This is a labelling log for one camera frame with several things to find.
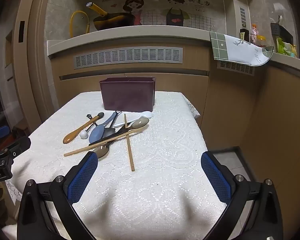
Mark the white plastic spoon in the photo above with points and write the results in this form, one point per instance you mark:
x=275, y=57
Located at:
x=146, y=114

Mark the dark brown spoon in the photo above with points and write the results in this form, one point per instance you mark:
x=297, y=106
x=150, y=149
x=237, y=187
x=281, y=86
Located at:
x=101, y=152

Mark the green checked cloth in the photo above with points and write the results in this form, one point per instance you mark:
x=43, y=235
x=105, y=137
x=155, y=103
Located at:
x=220, y=47

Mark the white wall-mounted unit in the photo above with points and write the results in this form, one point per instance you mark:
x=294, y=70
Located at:
x=242, y=12

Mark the small grey vent grille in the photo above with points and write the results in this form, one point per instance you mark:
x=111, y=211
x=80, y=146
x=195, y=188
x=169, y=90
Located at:
x=236, y=68

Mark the white lace tablecloth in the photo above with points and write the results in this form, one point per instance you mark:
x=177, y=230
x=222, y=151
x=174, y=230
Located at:
x=165, y=155

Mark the white ball-ended utensil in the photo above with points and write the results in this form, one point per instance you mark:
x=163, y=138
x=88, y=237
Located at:
x=83, y=134

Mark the wooden chopstick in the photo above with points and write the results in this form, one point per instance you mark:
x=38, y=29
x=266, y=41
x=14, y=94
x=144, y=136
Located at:
x=75, y=151
x=130, y=152

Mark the small yellow jar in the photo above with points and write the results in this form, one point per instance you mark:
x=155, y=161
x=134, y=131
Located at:
x=261, y=40

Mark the clear jar with orange lid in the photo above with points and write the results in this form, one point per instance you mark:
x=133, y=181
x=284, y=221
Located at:
x=254, y=33

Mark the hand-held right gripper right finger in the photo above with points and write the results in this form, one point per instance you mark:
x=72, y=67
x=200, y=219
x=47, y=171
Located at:
x=216, y=180

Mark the blue plastic spoon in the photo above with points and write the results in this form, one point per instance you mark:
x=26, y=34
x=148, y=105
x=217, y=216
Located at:
x=96, y=133

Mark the cartoon wall poster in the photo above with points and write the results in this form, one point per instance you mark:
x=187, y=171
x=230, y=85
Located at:
x=152, y=5

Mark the beige kitchen cabinet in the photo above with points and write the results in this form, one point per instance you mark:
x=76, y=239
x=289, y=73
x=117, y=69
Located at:
x=177, y=85

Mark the black countertop container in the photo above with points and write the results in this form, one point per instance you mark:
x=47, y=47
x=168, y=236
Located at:
x=282, y=32

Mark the black shovel-shaped spoon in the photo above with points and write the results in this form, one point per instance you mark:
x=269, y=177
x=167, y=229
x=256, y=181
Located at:
x=110, y=131

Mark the green and yellow packets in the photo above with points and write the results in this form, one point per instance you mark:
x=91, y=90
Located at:
x=285, y=47

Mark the dark bottle with yellow label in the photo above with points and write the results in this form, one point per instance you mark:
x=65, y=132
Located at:
x=243, y=34

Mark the long grey vent grille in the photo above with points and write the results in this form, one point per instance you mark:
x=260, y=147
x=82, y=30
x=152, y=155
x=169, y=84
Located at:
x=127, y=58

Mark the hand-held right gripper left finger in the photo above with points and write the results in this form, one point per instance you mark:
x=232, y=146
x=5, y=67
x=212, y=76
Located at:
x=81, y=177

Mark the purple plastic utensil holder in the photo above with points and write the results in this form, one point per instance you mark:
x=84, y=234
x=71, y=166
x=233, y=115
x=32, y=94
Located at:
x=127, y=95

